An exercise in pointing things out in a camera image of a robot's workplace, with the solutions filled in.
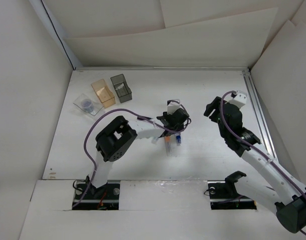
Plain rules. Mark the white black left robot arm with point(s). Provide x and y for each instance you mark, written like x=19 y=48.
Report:
x=114 y=140

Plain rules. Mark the clear bottle blue nozzle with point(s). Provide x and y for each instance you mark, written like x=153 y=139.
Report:
x=178 y=139

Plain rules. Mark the aluminium rail back edge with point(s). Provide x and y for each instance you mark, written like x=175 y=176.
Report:
x=208 y=68

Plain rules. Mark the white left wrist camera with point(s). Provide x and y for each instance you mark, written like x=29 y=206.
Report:
x=173 y=105

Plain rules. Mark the orange highlighter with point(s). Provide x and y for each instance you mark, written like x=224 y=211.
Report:
x=168 y=147

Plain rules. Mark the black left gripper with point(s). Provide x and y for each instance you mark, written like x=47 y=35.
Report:
x=166 y=115

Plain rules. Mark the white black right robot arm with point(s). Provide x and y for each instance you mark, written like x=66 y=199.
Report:
x=286 y=196

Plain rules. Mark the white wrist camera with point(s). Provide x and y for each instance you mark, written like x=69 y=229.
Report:
x=238 y=99
x=173 y=105

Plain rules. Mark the aluminium rail right edge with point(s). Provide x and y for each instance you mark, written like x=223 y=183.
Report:
x=259 y=115

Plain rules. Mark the clear translucent container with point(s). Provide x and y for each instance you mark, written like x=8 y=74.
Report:
x=88 y=106

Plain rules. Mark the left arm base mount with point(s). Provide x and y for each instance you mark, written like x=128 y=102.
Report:
x=101 y=199

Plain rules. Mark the grey translucent container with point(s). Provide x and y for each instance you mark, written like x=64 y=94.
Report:
x=121 y=88

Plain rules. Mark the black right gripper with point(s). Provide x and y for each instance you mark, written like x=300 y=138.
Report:
x=216 y=104

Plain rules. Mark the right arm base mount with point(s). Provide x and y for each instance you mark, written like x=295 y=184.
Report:
x=224 y=196

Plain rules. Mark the aluminium rail edge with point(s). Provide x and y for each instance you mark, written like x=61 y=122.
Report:
x=259 y=115
x=208 y=68

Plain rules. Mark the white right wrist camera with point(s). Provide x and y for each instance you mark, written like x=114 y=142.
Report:
x=238 y=99

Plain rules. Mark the orange translucent container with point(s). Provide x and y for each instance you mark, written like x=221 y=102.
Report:
x=103 y=93

